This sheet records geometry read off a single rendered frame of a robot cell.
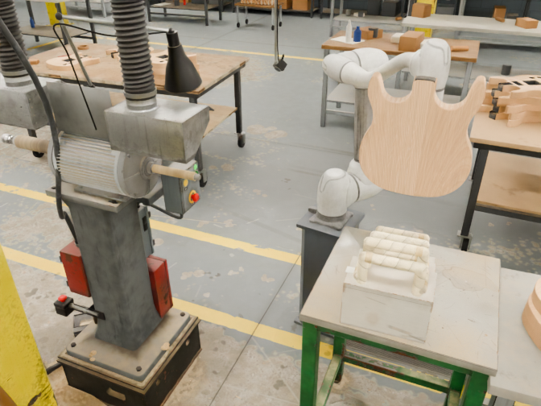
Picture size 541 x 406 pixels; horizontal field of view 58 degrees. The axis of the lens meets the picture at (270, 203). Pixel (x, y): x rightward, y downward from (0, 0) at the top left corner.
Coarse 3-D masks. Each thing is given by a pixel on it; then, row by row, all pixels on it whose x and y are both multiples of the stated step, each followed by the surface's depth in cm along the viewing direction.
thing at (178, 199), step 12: (180, 168) 215; (192, 168) 218; (168, 180) 213; (180, 180) 211; (192, 180) 220; (168, 192) 216; (180, 192) 213; (192, 192) 222; (168, 204) 219; (180, 204) 217; (192, 204) 224; (180, 216) 226
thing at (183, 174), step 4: (156, 164) 186; (152, 168) 185; (156, 168) 184; (160, 168) 184; (164, 168) 183; (168, 168) 183; (172, 168) 183; (176, 168) 183; (156, 172) 185; (160, 172) 184; (164, 172) 183; (168, 172) 183; (172, 172) 182; (176, 172) 181; (180, 172) 181; (184, 172) 180; (188, 172) 180; (192, 172) 180; (176, 176) 182; (180, 176) 181; (184, 176) 180; (188, 176) 180; (192, 176) 179
